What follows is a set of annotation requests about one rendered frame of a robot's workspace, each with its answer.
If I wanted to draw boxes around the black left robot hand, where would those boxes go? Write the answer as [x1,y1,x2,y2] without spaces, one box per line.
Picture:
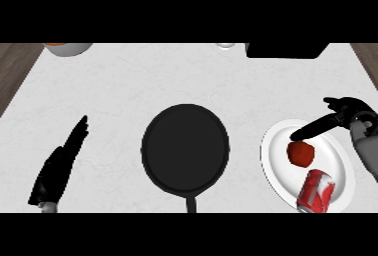
[26,115,90,207]

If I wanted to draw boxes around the black appliance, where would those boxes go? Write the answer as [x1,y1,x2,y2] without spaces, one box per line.
[243,43,331,60]

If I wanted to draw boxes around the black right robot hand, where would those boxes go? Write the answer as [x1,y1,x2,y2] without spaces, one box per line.
[289,96,378,142]

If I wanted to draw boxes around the white bowl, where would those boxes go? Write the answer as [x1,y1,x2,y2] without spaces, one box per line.
[43,43,94,58]

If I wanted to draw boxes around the red bell pepper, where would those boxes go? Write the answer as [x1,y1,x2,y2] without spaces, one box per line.
[286,141,316,169]

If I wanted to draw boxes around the black frying pan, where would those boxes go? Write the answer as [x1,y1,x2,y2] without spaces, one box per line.
[140,103,232,214]

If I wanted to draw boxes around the white plate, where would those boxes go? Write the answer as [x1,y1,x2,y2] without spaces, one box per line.
[258,118,357,214]

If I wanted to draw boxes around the red and white can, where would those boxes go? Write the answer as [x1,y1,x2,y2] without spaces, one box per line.
[295,168,338,214]

